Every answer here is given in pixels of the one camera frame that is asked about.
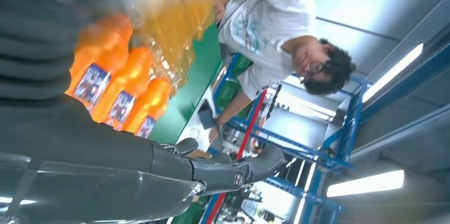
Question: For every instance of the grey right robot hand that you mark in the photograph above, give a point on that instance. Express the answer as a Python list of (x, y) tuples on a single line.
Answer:
[(88, 138)]

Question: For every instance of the white table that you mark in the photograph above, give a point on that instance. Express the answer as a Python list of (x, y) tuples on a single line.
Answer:
[(190, 134)]

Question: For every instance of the tablet in blue cover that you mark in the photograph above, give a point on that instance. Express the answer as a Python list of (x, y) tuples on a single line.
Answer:
[(205, 115)]

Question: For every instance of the green topped work table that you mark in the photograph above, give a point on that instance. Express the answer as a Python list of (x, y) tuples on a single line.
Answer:
[(197, 81)]

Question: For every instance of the yellow plastic wrapped sheet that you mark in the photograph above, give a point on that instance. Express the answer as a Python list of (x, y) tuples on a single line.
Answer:
[(175, 15)]

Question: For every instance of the red pole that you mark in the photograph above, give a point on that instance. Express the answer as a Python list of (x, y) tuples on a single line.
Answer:
[(251, 124)]

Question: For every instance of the person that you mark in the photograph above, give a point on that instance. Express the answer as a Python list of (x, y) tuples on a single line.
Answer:
[(267, 32)]

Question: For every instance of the blue metal storage rack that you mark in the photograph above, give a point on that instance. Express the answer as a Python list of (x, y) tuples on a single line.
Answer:
[(348, 127)]

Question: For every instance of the ceiling light strip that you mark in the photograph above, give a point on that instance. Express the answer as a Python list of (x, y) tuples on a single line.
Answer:
[(365, 183), (390, 74)]

